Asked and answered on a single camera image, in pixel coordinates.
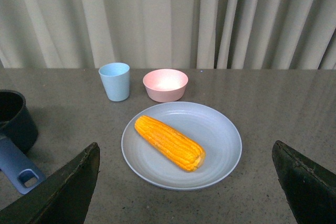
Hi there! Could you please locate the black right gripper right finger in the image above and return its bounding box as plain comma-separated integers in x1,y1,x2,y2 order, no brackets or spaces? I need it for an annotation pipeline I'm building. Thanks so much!
272,141,335,223

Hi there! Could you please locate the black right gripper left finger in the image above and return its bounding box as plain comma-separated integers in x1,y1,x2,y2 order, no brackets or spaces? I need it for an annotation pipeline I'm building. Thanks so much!
1,143,100,223

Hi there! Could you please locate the dark blue saucepan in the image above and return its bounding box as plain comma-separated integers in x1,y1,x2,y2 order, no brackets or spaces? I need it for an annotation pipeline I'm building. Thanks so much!
1,90,46,195

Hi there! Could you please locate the yellow corn cob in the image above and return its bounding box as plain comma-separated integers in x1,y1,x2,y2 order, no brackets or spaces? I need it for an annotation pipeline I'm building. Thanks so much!
134,115,206,172

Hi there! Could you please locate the light blue plate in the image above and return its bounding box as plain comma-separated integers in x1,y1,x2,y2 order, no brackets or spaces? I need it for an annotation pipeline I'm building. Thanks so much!
121,102,242,191

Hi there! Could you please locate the light blue cup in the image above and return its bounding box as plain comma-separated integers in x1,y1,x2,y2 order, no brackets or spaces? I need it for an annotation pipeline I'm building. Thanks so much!
99,62,130,102

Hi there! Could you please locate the pink bowl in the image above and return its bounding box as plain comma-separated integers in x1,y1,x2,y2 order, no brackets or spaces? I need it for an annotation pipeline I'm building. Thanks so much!
143,69,188,103

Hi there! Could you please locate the white curtain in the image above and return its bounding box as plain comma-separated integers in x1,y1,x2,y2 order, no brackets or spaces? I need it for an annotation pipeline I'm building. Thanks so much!
1,0,335,69

